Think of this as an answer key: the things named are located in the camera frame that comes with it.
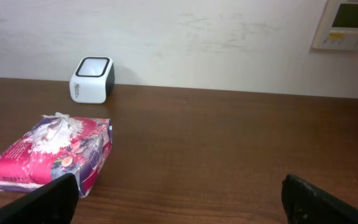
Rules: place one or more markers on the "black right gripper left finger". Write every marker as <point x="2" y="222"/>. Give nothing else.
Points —
<point x="52" y="203"/>

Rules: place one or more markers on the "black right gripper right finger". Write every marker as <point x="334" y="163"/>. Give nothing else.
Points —
<point x="304" y="202"/>

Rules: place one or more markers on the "pink purple tissue pack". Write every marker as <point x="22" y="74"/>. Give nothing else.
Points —
<point x="57" y="145"/>

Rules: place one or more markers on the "white wall control panel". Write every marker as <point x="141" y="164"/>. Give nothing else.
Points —
<point x="338" y="26"/>

